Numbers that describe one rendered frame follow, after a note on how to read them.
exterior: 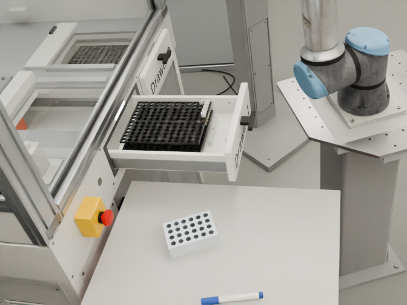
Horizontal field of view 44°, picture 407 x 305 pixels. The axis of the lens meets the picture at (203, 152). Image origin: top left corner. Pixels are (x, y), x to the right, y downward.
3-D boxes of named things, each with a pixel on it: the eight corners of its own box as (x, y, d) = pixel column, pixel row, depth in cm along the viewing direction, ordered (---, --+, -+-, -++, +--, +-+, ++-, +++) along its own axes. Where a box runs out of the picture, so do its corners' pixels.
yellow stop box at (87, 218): (111, 215, 126) (103, 196, 121) (102, 238, 121) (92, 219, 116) (92, 214, 127) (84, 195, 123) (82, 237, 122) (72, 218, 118)
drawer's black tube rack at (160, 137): (214, 118, 148) (211, 101, 144) (202, 161, 136) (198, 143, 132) (143, 118, 154) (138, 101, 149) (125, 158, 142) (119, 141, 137)
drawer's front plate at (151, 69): (174, 55, 181) (168, 27, 174) (151, 105, 161) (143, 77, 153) (169, 55, 181) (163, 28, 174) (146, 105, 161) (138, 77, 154)
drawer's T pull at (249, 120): (255, 114, 137) (255, 109, 136) (252, 132, 132) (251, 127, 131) (243, 114, 138) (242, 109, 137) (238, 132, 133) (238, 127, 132)
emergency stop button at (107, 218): (116, 216, 123) (111, 206, 121) (111, 230, 121) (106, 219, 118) (105, 216, 124) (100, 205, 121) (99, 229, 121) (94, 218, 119)
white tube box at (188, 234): (211, 219, 131) (209, 209, 128) (220, 244, 125) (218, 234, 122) (165, 232, 130) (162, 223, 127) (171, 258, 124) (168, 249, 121)
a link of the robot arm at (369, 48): (396, 76, 143) (401, 36, 133) (355, 94, 141) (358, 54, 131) (369, 55, 151) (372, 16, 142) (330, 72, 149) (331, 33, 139)
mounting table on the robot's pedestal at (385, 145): (398, 77, 180) (402, 48, 172) (475, 157, 147) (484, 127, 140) (277, 109, 178) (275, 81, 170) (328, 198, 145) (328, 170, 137)
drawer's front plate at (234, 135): (251, 111, 151) (247, 81, 144) (235, 183, 131) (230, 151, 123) (244, 111, 151) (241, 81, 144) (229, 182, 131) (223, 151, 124)
